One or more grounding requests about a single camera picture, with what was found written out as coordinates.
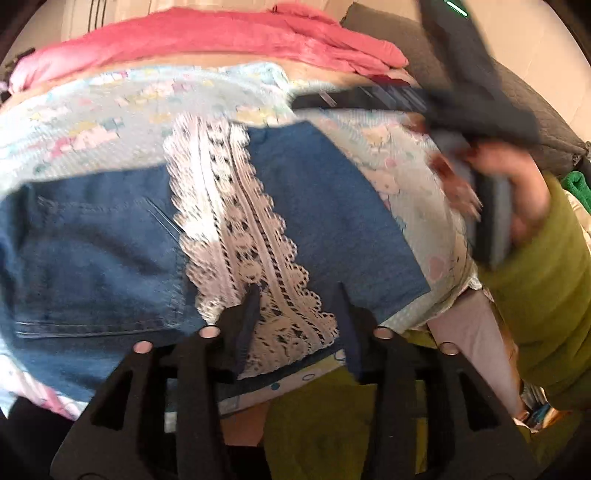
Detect pink duvet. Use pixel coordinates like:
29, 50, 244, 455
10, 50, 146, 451
8, 4, 408, 94

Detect person's green jacket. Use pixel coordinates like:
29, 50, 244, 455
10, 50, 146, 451
264, 368, 431, 480

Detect blue denim jeans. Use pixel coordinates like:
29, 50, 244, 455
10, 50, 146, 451
0, 115, 433, 412

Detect cartoon printed blanket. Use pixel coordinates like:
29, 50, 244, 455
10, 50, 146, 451
0, 62, 482, 418

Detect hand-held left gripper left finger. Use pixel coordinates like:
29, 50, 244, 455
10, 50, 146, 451
51, 283, 262, 480

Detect person's right hand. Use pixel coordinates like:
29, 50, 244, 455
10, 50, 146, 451
429, 138, 552, 245

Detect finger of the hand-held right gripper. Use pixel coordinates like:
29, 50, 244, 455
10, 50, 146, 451
291, 85, 431, 114

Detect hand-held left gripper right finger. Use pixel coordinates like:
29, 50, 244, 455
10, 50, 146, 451
338, 283, 533, 480

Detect grey quilted headboard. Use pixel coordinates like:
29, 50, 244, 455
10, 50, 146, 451
342, 2, 591, 172

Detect green towel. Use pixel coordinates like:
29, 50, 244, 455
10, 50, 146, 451
560, 170, 591, 209

